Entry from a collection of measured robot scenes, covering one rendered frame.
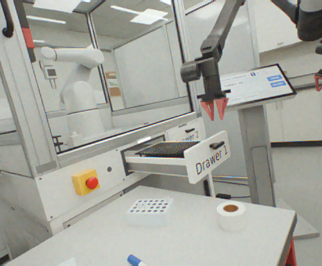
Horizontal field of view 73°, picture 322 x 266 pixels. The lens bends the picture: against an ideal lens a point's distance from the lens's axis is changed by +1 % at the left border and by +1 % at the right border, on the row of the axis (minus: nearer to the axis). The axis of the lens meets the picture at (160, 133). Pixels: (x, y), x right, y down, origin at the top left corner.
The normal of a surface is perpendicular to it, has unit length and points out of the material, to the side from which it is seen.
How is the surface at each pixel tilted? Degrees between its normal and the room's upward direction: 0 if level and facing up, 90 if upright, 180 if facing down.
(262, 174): 90
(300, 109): 90
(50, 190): 90
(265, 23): 90
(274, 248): 0
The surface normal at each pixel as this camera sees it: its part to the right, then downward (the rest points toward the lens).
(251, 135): -0.04, 0.15
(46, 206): 0.74, -0.05
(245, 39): -0.59, 0.23
